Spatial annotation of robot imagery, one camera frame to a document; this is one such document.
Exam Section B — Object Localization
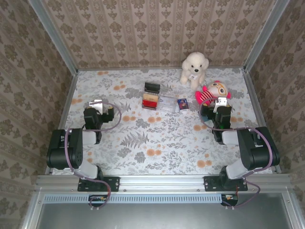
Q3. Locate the blue card pack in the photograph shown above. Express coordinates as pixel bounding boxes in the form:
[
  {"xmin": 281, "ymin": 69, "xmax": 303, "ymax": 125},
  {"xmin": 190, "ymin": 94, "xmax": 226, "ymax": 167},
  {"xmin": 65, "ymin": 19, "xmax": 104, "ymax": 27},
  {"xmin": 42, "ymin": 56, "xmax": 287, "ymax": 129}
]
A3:
[{"xmin": 177, "ymin": 98, "xmax": 189, "ymax": 112}]

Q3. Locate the gold and red card stack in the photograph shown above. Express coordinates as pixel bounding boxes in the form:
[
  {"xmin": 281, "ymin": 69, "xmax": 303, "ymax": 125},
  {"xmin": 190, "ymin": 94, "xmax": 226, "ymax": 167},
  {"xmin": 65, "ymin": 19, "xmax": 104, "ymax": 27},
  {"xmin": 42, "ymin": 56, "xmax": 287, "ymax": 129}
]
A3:
[{"xmin": 142, "ymin": 93, "xmax": 160, "ymax": 110}]

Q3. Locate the black card stand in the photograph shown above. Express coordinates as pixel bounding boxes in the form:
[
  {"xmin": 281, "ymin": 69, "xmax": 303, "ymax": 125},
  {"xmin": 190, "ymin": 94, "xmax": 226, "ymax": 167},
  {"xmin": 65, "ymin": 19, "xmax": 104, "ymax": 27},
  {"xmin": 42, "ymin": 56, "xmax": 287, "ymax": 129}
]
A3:
[{"xmin": 144, "ymin": 81, "xmax": 161, "ymax": 94}]

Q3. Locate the pink plush doll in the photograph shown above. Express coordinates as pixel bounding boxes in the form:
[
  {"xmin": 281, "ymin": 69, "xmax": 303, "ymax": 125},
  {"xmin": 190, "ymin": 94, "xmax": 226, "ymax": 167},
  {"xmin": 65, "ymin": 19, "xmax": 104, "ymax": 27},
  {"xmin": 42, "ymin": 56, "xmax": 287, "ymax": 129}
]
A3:
[{"xmin": 194, "ymin": 80, "xmax": 232, "ymax": 108}]

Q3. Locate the clear acrylic box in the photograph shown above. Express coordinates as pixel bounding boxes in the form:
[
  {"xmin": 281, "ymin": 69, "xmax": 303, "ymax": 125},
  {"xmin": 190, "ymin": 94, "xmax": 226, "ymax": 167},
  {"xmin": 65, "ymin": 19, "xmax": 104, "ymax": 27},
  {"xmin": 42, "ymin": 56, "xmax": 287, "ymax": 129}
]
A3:
[{"xmin": 159, "ymin": 94, "xmax": 179, "ymax": 113}]

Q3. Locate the white plush dog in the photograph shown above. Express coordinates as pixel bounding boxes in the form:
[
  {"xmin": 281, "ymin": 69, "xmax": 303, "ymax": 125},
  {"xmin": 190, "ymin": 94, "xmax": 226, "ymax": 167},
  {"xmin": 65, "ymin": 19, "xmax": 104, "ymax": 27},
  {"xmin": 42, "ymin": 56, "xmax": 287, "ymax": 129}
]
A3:
[{"xmin": 180, "ymin": 52, "xmax": 210, "ymax": 90}]

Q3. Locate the floral tablecloth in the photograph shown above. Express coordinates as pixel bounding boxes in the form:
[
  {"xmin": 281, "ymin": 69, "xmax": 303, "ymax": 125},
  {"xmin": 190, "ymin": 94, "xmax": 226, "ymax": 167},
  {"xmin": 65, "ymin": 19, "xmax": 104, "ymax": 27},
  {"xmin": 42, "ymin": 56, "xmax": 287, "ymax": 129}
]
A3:
[{"xmin": 51, "ymin": 69, "xmax": 275, "ymax": 176}]

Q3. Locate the black controller board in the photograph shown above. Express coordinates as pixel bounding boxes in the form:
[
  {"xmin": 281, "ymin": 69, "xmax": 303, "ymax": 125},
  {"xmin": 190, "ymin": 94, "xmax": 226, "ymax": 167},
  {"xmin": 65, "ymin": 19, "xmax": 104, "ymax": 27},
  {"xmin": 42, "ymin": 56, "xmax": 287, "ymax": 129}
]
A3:
[
  {"xmin": 88, "ymin": 194, "xmax": 108, "ymax": 208},
  {"xmin": 221, "ymin": 193, "xmax": 239, "ymax": 207}
]

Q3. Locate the grey metal panel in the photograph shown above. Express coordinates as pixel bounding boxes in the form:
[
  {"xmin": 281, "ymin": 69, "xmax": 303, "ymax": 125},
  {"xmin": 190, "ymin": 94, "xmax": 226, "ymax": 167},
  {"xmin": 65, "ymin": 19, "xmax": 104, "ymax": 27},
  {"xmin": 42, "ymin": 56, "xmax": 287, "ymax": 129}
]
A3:
[{"xmin": 22, "ymin": 193, "xmax": 295, "ymax": 229}]

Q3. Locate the aluminium side rail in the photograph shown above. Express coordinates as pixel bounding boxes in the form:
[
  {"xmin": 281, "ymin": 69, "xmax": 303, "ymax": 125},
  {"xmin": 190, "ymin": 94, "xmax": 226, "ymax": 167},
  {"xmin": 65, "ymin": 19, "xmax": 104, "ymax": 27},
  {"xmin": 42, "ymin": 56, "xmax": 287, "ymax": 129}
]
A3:
[
  {"xmin": 243, "ymin": 69, "xmax": 282, "ymax": 174},
  {"xmin": 44, "ymin": 70, "xmax": 79, "ymax": 175}
]

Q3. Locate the aluminium back rail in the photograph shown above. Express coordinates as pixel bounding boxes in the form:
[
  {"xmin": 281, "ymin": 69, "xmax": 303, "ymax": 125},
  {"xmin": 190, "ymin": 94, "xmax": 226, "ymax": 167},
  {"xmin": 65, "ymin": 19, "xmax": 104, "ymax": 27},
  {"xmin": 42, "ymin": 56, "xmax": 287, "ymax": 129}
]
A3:
[{"xmin": 77, "ymin": 66, "xmax": 246, "ymax": 72}]

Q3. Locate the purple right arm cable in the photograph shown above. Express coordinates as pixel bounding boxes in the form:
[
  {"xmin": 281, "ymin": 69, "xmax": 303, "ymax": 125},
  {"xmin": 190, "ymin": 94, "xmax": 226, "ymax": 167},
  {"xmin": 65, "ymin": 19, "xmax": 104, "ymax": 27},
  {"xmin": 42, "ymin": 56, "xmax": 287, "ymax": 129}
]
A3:
[{"xmin": 199, "ymin": 97, "xmax": 275, "ymax": 210}]

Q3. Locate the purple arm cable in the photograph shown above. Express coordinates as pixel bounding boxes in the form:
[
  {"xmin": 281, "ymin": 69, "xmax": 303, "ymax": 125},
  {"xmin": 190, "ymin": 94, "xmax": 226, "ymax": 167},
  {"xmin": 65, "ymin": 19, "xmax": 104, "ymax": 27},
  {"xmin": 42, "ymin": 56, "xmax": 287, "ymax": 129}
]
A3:
[
  {"xmin": 199, "ymin": 97, "xmax": 275, "ymax": 210},
  {"xmin": 64, "ymin": 101, "xmax": 122, "ymax": 212}
]

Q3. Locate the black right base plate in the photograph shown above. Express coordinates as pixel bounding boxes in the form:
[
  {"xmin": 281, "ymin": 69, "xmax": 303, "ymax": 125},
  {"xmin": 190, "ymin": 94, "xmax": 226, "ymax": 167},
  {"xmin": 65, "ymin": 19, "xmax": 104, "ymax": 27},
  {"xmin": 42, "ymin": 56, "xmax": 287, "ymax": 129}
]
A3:
[{"xmin": 203, "ymin": 176, "xmax": 248, "ymax": 192}]

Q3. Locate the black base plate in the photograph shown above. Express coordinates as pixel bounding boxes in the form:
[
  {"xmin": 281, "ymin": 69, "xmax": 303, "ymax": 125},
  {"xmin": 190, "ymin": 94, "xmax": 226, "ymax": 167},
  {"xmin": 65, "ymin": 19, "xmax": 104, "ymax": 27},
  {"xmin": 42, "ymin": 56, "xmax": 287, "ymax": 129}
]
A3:
[
  {"xmin": 203, "ymin": 176, "xmax": 248, "ymax": 192},
  {"xmin": 78, "ymin": 176, "xmax": 120, "ymax": 192}
]

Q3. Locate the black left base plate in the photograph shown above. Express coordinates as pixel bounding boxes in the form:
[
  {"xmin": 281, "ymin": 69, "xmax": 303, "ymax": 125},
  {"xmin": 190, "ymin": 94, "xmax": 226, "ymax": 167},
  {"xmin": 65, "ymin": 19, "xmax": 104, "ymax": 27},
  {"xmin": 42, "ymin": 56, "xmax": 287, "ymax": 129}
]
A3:
[{"xmin": 78, "ymin": 176, "xmax": 120, "ymax": 192}]

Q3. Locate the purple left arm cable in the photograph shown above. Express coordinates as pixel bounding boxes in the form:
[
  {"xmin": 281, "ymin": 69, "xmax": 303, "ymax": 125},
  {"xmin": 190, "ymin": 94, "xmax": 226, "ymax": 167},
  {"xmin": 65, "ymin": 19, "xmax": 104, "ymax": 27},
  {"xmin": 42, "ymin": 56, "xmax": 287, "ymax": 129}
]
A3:
[{"xmin": 64, "ymin": 101, "xmax": 122, "ymax": 212}]

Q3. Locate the aluminium front rail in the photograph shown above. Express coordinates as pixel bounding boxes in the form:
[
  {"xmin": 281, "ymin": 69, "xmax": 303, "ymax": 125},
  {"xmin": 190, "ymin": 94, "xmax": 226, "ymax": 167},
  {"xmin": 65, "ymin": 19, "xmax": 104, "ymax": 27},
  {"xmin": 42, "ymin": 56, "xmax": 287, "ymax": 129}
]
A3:
[{"xmin": 35, "ymin": 174, "xmax": 292, "ymax": 191}]

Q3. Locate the aluminium corner post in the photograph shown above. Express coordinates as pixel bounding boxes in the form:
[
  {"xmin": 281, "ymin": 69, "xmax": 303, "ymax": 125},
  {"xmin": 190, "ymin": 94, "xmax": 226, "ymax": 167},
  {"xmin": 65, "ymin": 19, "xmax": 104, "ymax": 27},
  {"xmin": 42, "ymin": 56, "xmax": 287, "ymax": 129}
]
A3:
[
  {"xmin": 28, "ymin": 0, "xmax": 79, "ymax": 73},
  {"xmin": 244, "ymin": 0, "xmax": 290, "ymax": 71}
]

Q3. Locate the slotted white cable duct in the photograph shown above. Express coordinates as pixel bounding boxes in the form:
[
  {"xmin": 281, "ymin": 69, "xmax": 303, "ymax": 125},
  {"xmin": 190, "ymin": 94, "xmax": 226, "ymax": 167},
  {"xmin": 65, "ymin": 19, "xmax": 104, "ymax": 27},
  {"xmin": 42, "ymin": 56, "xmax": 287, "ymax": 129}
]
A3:
[{"xmin": 44, "ymin": 194, "xmax": 224, "ymax": 204}]

